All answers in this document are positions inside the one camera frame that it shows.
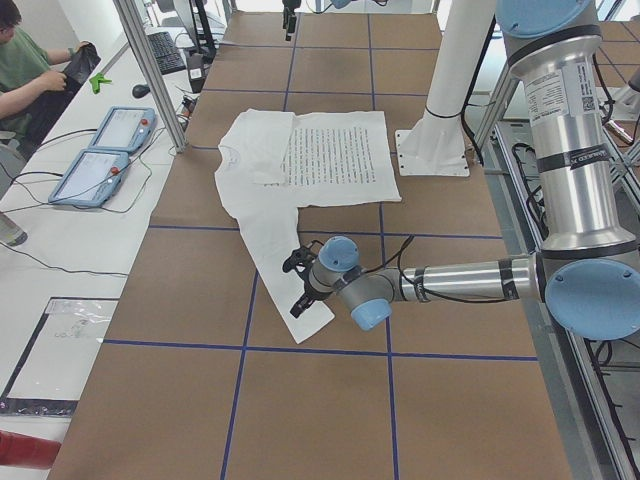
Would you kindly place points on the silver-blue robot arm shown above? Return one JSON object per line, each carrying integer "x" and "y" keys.
{"x": 586, "y": 271}

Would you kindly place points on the near blue teach pendant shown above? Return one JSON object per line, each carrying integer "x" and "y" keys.
{"x": 91, "y": 179}

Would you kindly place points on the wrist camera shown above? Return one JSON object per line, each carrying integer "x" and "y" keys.
{"x": 301, "y": 259}

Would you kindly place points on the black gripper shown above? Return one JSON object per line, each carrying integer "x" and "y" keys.
{"x": 288, "y": 13}
{"x": 310, "y": 291}

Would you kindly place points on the red object at edge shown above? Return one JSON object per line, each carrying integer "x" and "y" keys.
{"x": 25, "y": 451}

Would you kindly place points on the black computer mouse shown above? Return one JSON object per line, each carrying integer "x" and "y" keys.
{"x": 140, "y": 90}

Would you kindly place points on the aluminium frame post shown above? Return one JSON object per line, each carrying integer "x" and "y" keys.
{"x": 138, "y": 41}

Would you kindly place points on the aluminium frame rail structure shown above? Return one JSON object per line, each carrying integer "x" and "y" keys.
{"x": 601, "y": 376}

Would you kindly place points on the far blue teach pendant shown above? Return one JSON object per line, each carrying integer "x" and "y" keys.
{"x": 124, "y": 129}

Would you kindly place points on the green plastic clip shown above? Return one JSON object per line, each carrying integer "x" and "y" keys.
{"x": 97, "y": 81}

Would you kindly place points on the plastic-bagged white garment package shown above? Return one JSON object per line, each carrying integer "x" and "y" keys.
{"x": 50, "y": 375}

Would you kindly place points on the blue teach pendant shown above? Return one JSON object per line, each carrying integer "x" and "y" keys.
{"x": 124, "y": 129}
{"x": 91, "y": 179}

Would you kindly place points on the person in green shirt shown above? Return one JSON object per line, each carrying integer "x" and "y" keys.
{"x": 33, "y": 94}

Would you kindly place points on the black garment in hands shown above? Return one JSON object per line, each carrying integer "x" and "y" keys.
{"x": 81, "y": 66}

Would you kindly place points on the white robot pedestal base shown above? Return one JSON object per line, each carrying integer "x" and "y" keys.
{"x": 435, "y": 146}

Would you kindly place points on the black keyboard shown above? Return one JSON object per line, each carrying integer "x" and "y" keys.
{"x": 166, "y": 54}

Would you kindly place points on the white long-sleeve printed shirt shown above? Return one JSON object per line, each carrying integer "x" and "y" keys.
{"x": 275, "y": 163}

